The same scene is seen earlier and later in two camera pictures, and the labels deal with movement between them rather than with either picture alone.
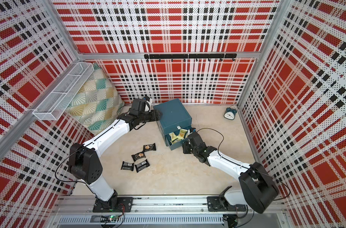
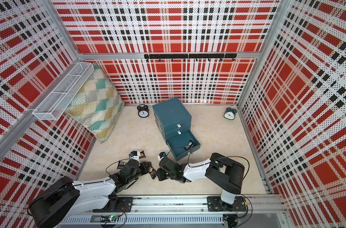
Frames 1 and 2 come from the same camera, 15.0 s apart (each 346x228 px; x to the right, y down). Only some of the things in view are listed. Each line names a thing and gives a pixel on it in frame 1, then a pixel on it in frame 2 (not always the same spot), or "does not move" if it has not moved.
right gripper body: (188, 149) → (163, 175)
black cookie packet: (138, 156) → (152, 172)
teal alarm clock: (230, 113) does not move
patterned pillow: (98, 103) does not move
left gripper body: (146, 117) → (142, 169)
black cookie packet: (150, 147) → (142, 154)
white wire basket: (64, 91) does not move
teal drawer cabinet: (175, 123) does not move
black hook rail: (187, 56) does not move
